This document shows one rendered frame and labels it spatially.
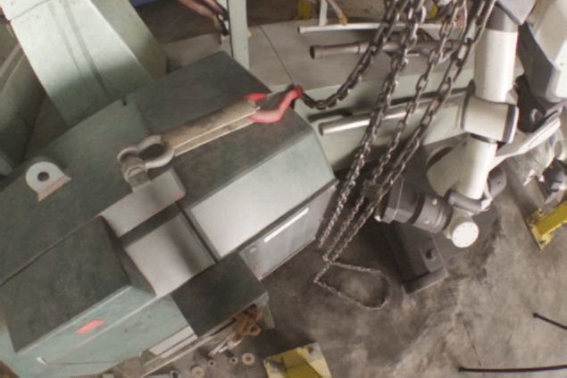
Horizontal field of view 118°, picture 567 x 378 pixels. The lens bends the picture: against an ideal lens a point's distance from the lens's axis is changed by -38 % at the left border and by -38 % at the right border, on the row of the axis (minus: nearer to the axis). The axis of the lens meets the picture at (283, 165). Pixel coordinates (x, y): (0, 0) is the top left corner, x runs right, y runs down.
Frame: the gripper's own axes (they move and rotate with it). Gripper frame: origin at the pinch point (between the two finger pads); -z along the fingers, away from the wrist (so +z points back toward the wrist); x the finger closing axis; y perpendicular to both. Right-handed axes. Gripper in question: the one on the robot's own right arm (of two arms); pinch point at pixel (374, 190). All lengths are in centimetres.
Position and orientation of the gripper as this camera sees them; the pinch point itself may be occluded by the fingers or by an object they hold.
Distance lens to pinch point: 64.4
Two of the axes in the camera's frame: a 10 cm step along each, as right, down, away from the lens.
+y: 0.3, -5.5, -8.3
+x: 3.9, -7.6, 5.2
